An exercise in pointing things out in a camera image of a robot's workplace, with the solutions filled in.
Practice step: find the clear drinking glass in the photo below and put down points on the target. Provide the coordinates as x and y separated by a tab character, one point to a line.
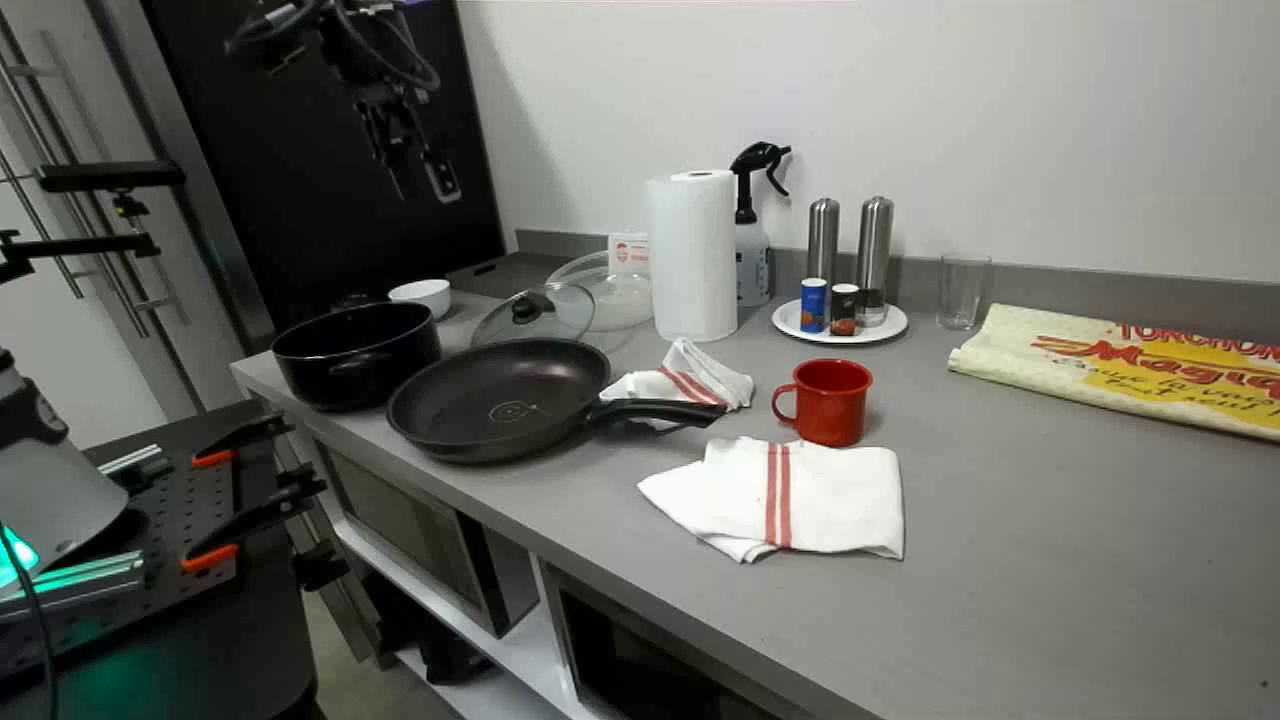
965	298

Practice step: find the small white bowl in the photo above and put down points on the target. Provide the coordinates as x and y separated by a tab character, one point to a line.
421	298

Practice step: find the white paper towel roll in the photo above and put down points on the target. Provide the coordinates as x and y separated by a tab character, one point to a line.
691	255

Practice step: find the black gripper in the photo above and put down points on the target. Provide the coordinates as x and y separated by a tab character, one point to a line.
384	120

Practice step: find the black frying pan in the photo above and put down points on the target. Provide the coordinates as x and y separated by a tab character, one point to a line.
501	397

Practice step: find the small dark jar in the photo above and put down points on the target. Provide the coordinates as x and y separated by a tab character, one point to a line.
847	311

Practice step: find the black camera stand bar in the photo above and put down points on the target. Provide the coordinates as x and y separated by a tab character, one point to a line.
81	248
107	172

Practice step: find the black cooking pot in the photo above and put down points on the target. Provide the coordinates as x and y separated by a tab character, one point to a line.
352	357

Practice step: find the clear glass bowl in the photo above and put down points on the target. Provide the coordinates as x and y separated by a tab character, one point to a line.
616	298

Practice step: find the black clamp orange tip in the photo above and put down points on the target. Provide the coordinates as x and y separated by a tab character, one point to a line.
240	439
254	516

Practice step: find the steel grinder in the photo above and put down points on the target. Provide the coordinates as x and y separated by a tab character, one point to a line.
821	240
873	255

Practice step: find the white round plate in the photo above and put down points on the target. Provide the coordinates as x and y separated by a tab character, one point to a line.
886	326

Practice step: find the clear glass lid black knob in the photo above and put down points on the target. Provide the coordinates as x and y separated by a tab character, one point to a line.
529	322

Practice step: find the black robot table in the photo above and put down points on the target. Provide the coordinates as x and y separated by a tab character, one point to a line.
200	642

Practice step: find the yellow patterned cloth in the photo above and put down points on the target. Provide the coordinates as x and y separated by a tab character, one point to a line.
1132	367

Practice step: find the black flat tray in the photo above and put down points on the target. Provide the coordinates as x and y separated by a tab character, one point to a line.
501	275

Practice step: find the red enamel mug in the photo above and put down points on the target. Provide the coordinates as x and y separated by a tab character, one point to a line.
828	401

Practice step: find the crumpled white towel red stripes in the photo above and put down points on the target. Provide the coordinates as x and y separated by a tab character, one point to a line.
687	383

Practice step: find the folded white towel red stripes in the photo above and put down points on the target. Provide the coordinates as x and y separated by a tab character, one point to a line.
800	500

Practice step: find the small white red-print box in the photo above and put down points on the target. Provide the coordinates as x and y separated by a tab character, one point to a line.
631	248

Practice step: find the small blue can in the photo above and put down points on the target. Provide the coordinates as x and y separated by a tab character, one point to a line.
813	304

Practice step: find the aluminium rail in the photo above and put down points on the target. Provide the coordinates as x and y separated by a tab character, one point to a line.
81	577

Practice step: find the black microwave oven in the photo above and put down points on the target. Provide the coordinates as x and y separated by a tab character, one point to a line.
425	543

